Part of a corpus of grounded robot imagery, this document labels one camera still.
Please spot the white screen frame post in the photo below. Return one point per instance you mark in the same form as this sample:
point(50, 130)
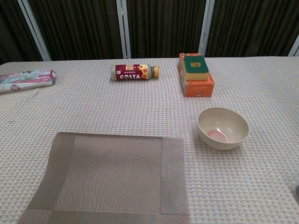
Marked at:
point(205, 28)
point(294, 49)
point(37, 32)
point(123, 35)

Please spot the dark pleated screen panel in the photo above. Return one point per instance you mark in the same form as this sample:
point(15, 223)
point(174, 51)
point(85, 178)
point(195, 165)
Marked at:
point(252, 28)
point(77, 28)
point(11, 28)
point(163, 28)

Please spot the beige woven tablecloth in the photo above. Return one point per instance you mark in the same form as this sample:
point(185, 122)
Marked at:
point(140, 105)

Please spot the pink floral cardboard box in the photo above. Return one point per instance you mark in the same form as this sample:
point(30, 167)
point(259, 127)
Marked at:
point(25, 80)

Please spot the beige bowl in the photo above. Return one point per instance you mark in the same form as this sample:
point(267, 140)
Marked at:
point(233, 140)

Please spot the orange carton box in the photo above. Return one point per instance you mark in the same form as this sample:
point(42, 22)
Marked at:
point(198, 89)

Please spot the green yellow sponge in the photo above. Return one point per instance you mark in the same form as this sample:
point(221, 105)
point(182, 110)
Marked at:
point(198, 75)

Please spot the Costa coffee bottle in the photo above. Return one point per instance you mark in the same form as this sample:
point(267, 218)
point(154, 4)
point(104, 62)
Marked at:
point(130, 75)

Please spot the brown woven placemat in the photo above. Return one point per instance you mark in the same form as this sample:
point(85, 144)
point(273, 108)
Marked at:
point(112, 175)

